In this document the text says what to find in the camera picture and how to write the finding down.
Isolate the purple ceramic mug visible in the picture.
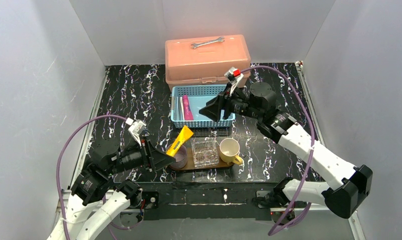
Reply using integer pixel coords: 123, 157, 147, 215
169, 145, 187, 169

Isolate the pink toothpaste tube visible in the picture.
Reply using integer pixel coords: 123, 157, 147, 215
182, 95, 194, 121

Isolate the white toothbrush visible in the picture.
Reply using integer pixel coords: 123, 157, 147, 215
179, 97, 186, 121

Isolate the yellow toothpaste tube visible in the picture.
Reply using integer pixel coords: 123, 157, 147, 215
166, 125, 194, 157

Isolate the yellow ceramic mug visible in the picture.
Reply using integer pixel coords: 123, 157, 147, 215
219, 138, 244, 165

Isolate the clear textured glass cup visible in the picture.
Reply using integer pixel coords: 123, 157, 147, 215
191, 137, 217, 167

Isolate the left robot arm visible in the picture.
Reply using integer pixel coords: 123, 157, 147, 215
48, 139, 175, 240

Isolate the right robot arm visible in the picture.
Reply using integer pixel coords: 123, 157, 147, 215
199, 82, 373, 219

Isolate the grey toothbrush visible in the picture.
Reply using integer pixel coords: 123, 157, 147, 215
175, 96, 181, 121

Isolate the brown wooden oval tray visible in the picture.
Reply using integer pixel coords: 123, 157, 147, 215
168, 147, 234, 172

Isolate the light blue plastic basket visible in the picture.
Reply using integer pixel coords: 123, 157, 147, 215
170, 84, 236, 129

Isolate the salmon plastic toolbox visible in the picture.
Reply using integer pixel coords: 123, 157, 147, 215
165, 34, 251, 89

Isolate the silver open-end wrench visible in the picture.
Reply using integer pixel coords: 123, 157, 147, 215
191, 36, 225, 49

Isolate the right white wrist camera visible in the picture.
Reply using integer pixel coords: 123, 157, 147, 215
224, 67, 244, 96

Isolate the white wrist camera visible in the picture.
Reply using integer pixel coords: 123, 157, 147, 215
125, 118, 147, 147
224, 67, 244, 96

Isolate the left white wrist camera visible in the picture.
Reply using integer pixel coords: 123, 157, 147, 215
125, 118, 147, 147

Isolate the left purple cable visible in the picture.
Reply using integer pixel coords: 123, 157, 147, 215
56, 114, 129, 240

